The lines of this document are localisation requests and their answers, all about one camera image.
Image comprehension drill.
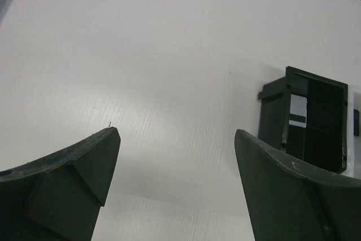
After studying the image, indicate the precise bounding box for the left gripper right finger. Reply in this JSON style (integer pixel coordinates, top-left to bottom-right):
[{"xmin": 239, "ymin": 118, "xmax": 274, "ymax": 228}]
[{"xmin": 234, "ymin": 129, "xmax": 360, "ymax": 240}]

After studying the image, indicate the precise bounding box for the silver white card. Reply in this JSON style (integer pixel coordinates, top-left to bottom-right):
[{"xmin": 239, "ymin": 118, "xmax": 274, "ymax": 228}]
[{"xmin": 289, "ymin": 94, "xmax": 307, "ymax": 128}]

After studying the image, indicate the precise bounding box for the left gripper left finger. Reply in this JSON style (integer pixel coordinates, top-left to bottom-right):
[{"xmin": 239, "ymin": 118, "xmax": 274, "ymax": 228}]
[{"xmin": 1, "ymin": 127, "xmax": 121, "ymax": 240}]

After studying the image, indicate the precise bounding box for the black white three-bin tray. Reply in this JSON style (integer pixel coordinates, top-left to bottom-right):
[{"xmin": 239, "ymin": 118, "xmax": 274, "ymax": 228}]
[{"xmin": 258, "ymin": 67, "xmax": 360, "ymax": 178}]

